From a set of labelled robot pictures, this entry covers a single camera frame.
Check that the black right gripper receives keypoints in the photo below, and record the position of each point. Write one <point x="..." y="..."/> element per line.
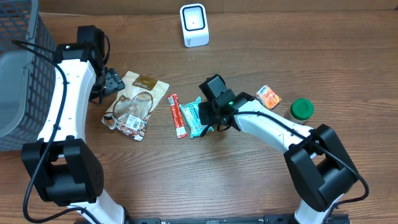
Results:
<point x="204" y="116"/>

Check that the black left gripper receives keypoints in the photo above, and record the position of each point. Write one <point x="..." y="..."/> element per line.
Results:
<point x="112" y="84"/>

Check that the teal orange cracker packet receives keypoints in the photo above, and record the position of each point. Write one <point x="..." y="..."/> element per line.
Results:
<point x="191" y="114"/>

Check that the beige brown snack pouch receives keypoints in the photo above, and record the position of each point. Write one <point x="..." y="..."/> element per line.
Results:
<point x="133" y="106"/>

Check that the red white stick packet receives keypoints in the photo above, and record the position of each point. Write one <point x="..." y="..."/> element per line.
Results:
<point x="177" y="116"/>

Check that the orange cracker box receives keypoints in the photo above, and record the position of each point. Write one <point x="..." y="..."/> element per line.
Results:
<point x="268" y="97"/>

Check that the green lid jar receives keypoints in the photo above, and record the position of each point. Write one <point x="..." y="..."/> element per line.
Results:
<point x="299" y="111"/>

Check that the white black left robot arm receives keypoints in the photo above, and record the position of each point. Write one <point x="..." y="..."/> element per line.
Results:
<point x="62" y="168"/>

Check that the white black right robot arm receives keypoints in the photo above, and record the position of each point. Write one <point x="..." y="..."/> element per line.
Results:
<point x="319" y="165"/>

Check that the white barcode scanner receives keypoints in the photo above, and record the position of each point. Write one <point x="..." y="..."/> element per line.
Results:
<point x="194" y="25"/>

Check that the grey plastic mesh basket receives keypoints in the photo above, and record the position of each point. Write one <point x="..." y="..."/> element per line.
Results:
<point x="27" y="81"/>

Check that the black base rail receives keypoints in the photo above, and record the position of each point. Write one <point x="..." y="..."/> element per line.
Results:
<point x="211" y="220"/>

